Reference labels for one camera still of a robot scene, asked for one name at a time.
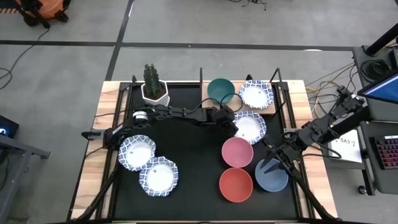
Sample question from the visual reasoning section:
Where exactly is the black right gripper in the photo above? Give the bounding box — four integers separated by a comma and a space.
259, 139, 300, 175

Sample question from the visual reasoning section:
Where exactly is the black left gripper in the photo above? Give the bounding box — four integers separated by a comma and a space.
203, 107, 241, 138

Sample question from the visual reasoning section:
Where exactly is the blue patterned paper bowl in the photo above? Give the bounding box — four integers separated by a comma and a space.
139, 156, 180, 198
118, 134, 157, 172
231, 110, 267, 146
238, 79, 275, 110

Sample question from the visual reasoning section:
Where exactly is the light blue plastic bowl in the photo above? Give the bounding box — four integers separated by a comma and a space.
254, 157, 289, 193

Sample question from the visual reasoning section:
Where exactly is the low wooden shelf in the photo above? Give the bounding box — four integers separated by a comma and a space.
201, 80, 277, 116

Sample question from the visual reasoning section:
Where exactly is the pink plastic bowl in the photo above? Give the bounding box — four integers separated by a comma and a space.
221, 136, 254, 168

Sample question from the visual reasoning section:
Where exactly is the teal plastic bowl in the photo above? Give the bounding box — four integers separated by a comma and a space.
207, 78, 236, 105

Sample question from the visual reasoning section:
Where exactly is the red plastic bowl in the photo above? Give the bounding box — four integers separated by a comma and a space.
218, 167, 254, 203

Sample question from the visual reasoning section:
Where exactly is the black table mat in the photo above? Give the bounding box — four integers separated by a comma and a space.
113, 83, 300, 220

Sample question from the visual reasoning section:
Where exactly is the white hexagonal plant pot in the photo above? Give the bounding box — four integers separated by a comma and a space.
141, 80, 171, 107

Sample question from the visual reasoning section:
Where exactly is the white paper sheet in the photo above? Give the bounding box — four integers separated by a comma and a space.
328, 129, 363, 164

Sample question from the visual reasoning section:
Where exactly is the green cactus plant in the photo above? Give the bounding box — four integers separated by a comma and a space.
142, 63, 162, 97

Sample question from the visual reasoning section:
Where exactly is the keyboard with pink backlight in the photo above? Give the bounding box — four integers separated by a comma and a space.
372, 134, 398, 170

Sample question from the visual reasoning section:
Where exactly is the grey equipment cart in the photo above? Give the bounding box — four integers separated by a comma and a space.
353, 45, 398, 196

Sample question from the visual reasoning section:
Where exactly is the blue lit monitor screen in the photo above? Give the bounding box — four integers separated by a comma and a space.
357, 73, 398, 105

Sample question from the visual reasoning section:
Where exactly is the black monitor pole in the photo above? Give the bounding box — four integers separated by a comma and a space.
365, 23, 398, 57

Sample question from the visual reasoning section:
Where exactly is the grey side desk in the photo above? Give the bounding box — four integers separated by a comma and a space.
0, 133, 51, 215

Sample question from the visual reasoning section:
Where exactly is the orange shop vacuum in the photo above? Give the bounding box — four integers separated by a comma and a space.
15, 0, 71, 29

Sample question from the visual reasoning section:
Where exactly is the black device with blue light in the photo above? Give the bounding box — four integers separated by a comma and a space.
0, 114, 20, 139

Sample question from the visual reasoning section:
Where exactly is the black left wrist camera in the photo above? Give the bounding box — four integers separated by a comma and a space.
213, 108, 233, 124

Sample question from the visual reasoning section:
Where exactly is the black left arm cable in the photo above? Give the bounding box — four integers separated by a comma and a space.
191, 92, 244, 114

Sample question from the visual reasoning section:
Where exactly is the yellow floor cable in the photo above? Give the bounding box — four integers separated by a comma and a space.
306, 63, 356, 119

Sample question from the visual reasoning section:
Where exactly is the black cable bundle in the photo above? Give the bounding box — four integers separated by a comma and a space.
228, 0, 269, 12

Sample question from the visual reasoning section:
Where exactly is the coiled black cable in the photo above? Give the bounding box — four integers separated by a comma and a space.
360, 58, 393, 83

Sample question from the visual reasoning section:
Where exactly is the black metal table frame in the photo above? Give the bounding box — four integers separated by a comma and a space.
67, 67, 341, 224

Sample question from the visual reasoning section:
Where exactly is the black floor cable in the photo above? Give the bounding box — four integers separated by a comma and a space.
0, 27, 51, 91

